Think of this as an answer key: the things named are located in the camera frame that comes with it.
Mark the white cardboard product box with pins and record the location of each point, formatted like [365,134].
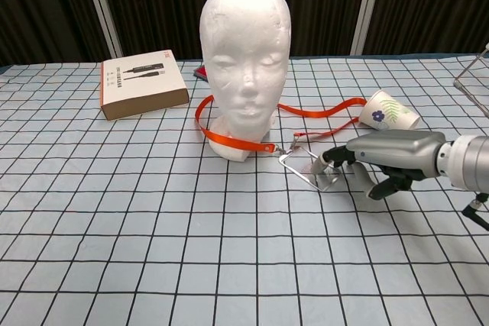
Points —
[141,81]

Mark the black folding screen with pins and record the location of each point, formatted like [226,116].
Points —
[172,5]

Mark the white foam mannequin head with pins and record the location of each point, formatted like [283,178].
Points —
[244,55]

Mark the checkered tablecloth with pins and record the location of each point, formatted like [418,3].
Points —
[114,207]

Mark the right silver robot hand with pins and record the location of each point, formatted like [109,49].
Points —
[397,148]

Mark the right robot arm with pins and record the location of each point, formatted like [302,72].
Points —
[470,162]

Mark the flower print paper cup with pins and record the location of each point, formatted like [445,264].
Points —
[386,112]

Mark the clear badge holder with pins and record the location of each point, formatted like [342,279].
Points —
[302,169]

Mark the red flat case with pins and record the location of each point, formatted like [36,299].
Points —
[200,73]

